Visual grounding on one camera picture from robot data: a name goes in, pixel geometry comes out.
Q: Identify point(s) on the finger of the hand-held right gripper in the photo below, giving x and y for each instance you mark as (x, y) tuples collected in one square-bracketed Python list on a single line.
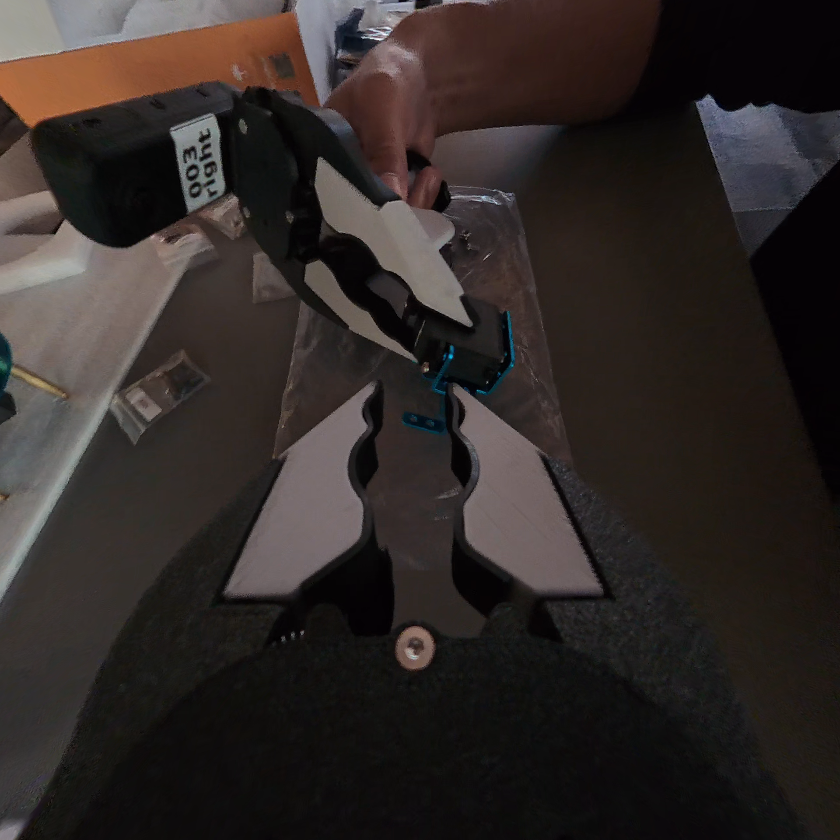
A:
[(407, 243), (341, 302)]

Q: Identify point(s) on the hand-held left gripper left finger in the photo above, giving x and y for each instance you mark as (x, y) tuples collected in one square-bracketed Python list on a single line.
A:
[(295, 525)]

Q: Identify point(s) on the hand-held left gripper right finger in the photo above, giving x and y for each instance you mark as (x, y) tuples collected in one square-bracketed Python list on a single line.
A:
[(531, 525)]

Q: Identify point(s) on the black servo with blue bracket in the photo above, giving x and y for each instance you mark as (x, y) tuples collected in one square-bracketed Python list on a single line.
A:
[(479, 348)]

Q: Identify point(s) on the blue toy robot arm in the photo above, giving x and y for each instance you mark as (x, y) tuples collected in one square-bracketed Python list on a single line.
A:
[(6, 387)]

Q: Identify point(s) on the person's right forearm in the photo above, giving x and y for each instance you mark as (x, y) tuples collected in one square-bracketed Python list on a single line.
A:
[(558, 59)]

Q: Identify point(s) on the grey desk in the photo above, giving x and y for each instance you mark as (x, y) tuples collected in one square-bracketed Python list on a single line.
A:
[(656, 361)]

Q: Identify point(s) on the person's right hand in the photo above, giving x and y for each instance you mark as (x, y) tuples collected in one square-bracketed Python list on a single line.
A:
[(387, 98)]

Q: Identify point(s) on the pile of small screw bags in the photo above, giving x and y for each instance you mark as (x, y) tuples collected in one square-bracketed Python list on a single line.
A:
[(269, 282)]

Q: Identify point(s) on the orange cardboard box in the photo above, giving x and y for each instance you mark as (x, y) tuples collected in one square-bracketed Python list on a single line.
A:
[(98, 72)]

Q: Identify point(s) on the clear plastic bag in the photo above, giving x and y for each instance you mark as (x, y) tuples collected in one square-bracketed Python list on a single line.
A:
[(525, 275)]

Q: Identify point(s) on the white foam sheet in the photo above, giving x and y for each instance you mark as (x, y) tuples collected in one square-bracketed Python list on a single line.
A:
[(52, 341)]

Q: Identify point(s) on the small bag of black parts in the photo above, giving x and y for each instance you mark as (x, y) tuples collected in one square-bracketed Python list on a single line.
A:
[(157, 394)]

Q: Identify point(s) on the bag of blue metal parts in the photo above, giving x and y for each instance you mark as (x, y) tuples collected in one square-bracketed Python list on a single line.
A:
[(364, 49)]

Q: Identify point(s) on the person's black clothed torso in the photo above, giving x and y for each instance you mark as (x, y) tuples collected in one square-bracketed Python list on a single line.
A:
[(800, 328)]

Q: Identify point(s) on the white foam frame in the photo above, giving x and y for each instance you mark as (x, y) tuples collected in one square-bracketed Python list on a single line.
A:
[(33, 262)]

